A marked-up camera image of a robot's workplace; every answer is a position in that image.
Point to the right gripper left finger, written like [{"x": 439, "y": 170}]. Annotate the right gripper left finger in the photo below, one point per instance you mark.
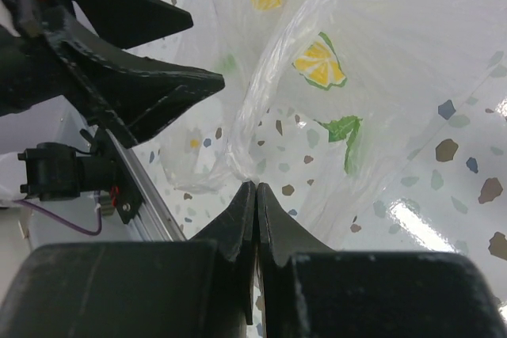
[{"x": 202, "y": 287}]

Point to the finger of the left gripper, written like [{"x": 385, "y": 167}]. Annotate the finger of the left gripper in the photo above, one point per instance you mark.
[{"x": 133, "y": 97}]

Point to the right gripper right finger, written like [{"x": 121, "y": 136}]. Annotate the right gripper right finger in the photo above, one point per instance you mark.
[{"x": 310, "y": 290}]

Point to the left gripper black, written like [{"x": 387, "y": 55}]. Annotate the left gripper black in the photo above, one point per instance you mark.
[{"x": 31, "y": 71}]

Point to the clear printed plastic bag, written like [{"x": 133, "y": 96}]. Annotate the clear printed plastic bag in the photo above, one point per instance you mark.
[{"x": 323, "y": 98}]

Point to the aluminium frame rail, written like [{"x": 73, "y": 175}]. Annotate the aluminium frame rail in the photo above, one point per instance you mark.
[{"x": 154, "y": 221}]

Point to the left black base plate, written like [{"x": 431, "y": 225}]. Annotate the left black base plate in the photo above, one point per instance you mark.
[{"x": 58, "y": 172}]

